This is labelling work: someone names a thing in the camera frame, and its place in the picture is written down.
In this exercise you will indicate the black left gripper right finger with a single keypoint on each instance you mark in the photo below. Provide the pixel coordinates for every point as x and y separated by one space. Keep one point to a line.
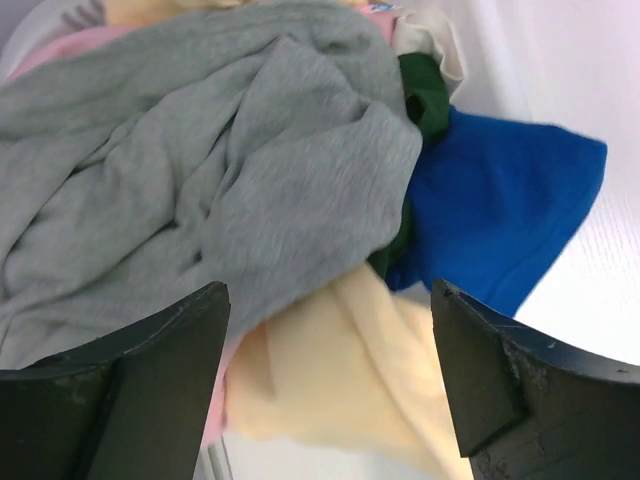
528 406

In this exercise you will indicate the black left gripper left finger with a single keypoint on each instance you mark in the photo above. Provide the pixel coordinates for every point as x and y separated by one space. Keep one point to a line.
131 405

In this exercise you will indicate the grey t shirt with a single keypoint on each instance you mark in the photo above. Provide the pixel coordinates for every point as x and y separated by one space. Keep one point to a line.
266 147

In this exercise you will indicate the cream yellow t shirt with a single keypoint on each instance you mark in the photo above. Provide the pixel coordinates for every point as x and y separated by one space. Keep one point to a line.
337 359

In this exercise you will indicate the blue t shirt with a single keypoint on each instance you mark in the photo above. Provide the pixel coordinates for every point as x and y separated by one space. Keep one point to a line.
493 205

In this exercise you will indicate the dark green t shirt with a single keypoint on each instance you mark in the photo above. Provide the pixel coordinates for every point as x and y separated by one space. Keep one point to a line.
427 106

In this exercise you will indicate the white t shirt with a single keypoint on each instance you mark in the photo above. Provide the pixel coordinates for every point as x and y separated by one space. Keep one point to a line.
427 29

